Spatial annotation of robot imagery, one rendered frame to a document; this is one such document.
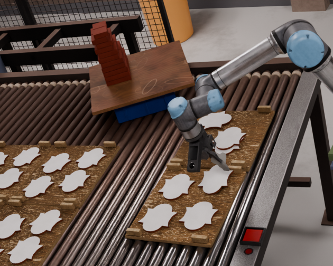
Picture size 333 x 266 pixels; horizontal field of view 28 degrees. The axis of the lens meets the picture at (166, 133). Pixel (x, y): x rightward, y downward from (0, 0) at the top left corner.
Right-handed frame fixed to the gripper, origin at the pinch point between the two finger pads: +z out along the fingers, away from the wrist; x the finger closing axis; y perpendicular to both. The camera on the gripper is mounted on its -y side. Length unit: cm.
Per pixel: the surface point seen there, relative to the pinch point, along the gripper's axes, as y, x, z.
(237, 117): 43.6, 7.2, 12.3
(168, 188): -6.1, 18.0, 1.4
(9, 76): 81, 163, -2
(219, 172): 3.2, -0.8, 3.2
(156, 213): -20.6, 16.2, -0.9
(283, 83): 75, -4, 21
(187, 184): -3.2, 11.0, 2.7
